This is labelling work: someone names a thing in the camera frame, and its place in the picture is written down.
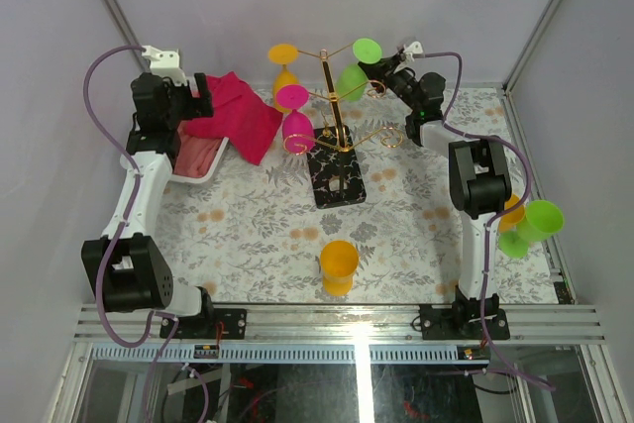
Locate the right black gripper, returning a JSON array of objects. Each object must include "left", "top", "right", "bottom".
[{"left": 360, "top": 54, "right": 421, "bottom": 114}]

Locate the green wine glass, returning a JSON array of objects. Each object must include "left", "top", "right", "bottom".
[
  {"left": 335, "top": 38, "right": 382, "bottom": 102},
  {"left": 498, "top": 200, "right": 565, "bottom": 259}
]

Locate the orange plastic wine glass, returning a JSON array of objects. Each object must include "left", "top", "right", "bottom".
[{"left": 267, "top": 44, "right": 299, "bottom": 113}]

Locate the magenta plastic wine glass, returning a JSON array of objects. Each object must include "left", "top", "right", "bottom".
[{"left": 275, "top": 84, "right": 315, "bottom": 155}]

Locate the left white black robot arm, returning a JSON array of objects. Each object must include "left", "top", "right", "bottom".
[{"left": 81, "top": 73, "right": 217, "bottom": 339}]

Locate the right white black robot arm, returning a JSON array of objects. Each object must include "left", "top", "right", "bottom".
[{"left": 360, "top": 51, "right": 512, "bottom": 343}]

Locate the gold wine glass rack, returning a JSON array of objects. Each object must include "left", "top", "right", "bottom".
[{"left": 295, "top": 49, "right": 404, "bottom": 210}]

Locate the orange wine glass front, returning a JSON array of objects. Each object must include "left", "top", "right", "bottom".
[{"left": 320, "top": 240, "right": 360, "bottom": 297}]

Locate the white plastic basket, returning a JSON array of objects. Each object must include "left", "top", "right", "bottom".
[{"left": 125, "top": 73, "right": 228, "bottom": 184}]

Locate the pink cloth in basket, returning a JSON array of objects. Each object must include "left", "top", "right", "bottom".
[{"left": 174, "top": 134, "right": 222, "bottom": 178}]

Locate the magenta cloth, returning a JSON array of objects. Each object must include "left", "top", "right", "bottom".
[{"left": 184, "top": 71, "right": 283, "bottom": 165}]

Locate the floral table mat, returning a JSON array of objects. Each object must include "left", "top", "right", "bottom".
[{"left": 148, "top": 86, "right": 564, "bottom": 305}]

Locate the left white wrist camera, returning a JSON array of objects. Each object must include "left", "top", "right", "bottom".
[{"left": 142, "top": 45, "right": 187, "bottom": 86}]

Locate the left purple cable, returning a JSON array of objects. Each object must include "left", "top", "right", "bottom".
[{"left": 82, "top": 45, "right": 209, "bottom": 423}]

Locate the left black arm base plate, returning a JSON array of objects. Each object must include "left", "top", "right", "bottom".
[{"left": 173, "top": 307, "right": 248, "bottom": 342}]

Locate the aluminium mounting rail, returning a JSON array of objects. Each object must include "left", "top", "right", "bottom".
[{"left": 73, "top": 302, "right": 606, "bottom": 345}]

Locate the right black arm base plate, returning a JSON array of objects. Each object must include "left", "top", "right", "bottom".
[{"left": 419, "top": 305, "right": 511, "bottom": 341}]

